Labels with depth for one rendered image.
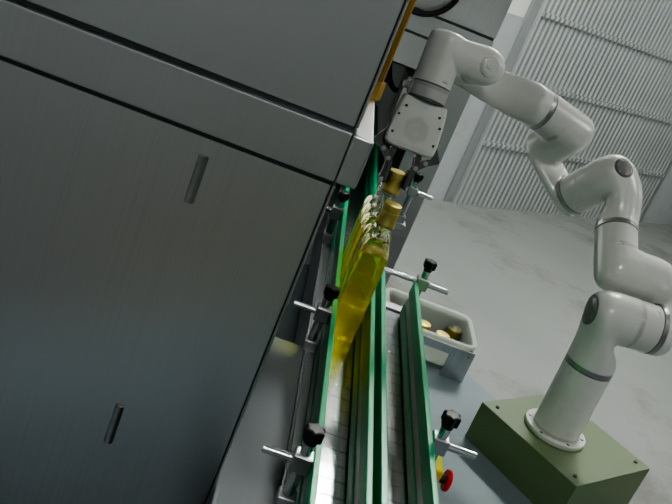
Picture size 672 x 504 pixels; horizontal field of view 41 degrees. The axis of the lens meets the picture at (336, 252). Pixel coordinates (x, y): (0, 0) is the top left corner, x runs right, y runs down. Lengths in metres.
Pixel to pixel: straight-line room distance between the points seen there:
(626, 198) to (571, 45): 4.51
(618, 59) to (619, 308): 5.15
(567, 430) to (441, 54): 0.75
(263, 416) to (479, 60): 0.77
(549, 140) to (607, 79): 4.94
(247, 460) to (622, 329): 0.76
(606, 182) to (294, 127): 0.97
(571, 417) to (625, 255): 0.33
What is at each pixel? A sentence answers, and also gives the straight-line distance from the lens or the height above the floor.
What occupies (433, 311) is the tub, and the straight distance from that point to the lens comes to 2.14.
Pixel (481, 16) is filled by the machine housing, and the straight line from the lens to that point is 2.62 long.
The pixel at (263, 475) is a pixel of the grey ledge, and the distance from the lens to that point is 1.28.
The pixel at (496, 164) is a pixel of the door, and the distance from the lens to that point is 6.30.
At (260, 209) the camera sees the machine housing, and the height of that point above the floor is 1.27.
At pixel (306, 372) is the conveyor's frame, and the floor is 0.88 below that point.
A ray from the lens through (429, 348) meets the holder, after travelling 2.01.
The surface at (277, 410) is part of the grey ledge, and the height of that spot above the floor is 0.88.
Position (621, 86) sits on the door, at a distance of 6.96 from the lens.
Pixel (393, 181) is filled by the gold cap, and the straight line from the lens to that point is 1.71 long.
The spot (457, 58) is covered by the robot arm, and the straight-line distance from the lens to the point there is 1.71.
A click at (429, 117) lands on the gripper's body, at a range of 1.70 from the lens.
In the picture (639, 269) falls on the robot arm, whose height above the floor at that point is 1.20.
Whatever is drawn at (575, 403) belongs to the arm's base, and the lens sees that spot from 1.78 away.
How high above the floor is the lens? 1.63
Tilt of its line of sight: 21 degrees down
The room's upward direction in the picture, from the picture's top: 22 degrees clockwise
